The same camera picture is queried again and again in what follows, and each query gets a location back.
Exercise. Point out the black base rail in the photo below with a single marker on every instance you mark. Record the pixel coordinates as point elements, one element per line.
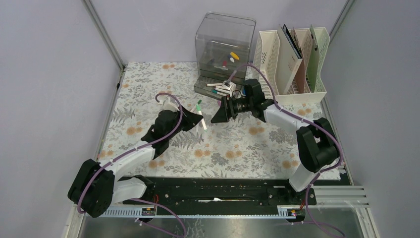
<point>226,197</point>

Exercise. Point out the green clipboard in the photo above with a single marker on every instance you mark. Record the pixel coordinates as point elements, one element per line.
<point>320,39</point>

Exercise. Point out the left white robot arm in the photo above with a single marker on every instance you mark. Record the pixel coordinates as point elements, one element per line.
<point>98,185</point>

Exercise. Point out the blue cap small bottle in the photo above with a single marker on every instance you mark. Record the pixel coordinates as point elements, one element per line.
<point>231,59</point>

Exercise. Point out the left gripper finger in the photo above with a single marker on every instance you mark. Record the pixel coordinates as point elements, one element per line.
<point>186,114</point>
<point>191,123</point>

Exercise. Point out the floral table mat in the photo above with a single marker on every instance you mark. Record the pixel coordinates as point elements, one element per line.
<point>242,148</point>

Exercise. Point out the clear acrylic drawer organizer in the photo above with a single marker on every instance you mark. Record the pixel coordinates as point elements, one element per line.
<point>217,36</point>

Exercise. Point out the teal cap white marker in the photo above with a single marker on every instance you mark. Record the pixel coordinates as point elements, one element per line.
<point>218,94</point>

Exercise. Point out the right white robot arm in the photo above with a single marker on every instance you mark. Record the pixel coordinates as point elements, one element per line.
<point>315,139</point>

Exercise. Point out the pink clipboard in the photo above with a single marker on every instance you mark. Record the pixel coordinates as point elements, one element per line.
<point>304,42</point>

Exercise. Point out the white mesh file rack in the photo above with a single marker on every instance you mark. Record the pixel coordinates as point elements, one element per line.
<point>265,59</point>

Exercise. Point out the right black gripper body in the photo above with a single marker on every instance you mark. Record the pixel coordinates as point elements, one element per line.
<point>240,105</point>

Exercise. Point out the yellow small bottle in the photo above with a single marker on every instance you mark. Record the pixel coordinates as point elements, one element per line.
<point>234,56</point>

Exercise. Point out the brown cap white marker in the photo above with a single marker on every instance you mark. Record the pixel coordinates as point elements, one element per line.
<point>214,84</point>

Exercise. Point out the green cap white marker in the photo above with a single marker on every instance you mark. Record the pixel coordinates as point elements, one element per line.
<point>194,109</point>

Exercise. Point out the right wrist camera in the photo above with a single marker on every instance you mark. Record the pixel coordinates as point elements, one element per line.
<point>229,86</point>

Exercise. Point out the beige notebook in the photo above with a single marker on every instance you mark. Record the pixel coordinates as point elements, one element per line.
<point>288,61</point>

